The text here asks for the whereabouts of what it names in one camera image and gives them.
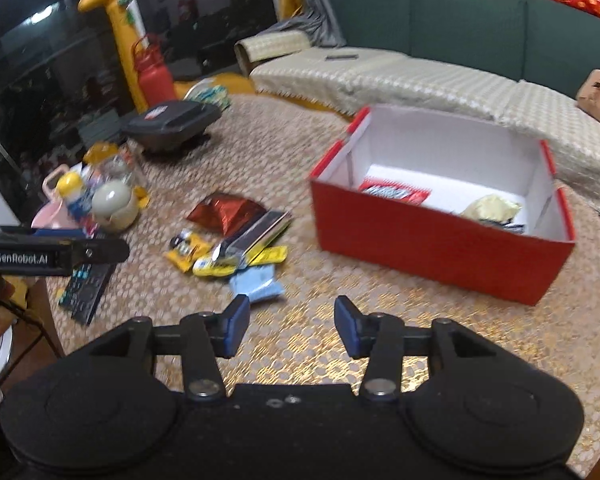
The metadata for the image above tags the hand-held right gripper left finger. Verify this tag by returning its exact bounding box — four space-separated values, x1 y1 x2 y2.
87 294 251 402

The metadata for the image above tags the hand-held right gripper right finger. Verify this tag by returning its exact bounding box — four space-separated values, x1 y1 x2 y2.
334 296 498 402

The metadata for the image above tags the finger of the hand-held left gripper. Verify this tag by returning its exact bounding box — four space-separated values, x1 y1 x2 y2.
72 236 131 267
0 226 88 242

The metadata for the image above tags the light blue snack packet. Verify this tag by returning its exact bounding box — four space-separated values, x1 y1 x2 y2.
228 264 286 303

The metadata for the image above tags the red cardboard box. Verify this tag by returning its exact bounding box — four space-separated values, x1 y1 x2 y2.
309 105 577 307

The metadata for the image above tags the red lion print snack bag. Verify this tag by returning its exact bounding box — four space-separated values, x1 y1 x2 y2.
358 177 432 206

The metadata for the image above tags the pale yellow snack packet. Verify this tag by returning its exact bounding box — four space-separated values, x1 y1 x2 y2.
460 195 523 225

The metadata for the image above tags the pink mug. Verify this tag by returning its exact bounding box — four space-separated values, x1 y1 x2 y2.
30 167 83 233

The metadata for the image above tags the yellow lid bottle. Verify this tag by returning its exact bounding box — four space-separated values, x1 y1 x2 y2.
57 171 93 223

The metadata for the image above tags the black remote control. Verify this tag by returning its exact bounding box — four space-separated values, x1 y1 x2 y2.
57 262 92 313
72 261 116 327

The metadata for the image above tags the round grey-green pot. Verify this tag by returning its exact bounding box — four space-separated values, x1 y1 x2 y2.
91 180 141 232

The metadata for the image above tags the yellow black small packet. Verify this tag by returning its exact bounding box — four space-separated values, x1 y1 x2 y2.
164 229 213 273

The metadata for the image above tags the silver black snack packet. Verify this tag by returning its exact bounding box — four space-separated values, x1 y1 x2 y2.
212 210 293 266

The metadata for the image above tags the yellow clear plastic bag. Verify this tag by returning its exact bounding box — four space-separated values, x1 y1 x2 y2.
82 141 151 208

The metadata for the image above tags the dark red foil snack bag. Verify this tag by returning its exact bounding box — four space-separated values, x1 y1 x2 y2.
186 192 266 236

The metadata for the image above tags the black electric griddle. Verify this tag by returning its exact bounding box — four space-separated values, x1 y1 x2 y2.
120 100 223 154

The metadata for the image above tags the red water bottle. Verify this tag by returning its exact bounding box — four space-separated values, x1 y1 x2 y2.
131 35 177 107

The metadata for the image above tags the green patterned pouch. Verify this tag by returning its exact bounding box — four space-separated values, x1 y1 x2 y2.
186 80 232 111

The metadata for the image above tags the yellow giraffe toy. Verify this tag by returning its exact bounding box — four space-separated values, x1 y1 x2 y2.
77 0 191 113

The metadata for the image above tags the grey curtain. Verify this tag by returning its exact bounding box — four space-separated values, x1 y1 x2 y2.
260 0 346 47

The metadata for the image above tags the green sofa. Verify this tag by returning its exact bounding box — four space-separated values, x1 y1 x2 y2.
325 0 600 101

